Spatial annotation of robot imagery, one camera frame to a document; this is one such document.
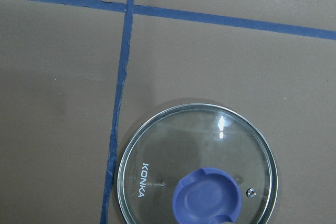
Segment glass pot lid blue knob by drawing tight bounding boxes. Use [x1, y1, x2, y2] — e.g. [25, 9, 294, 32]
[117, 103, 278, 223]

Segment brown paper table cover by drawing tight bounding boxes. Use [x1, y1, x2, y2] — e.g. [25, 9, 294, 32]
[1, 0, 335, 223]

